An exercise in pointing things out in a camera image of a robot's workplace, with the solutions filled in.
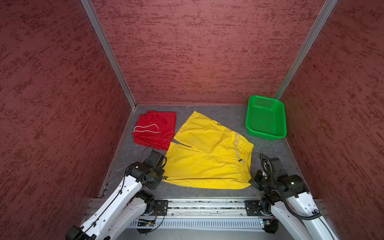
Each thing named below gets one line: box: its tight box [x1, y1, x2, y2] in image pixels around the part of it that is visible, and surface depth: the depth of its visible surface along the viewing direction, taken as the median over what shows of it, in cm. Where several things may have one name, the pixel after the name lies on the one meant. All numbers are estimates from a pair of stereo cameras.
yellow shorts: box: [162, 111, 255, 189], surface depth 94 cm
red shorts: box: [132, 111, 177, 151], surface depth 105 cm
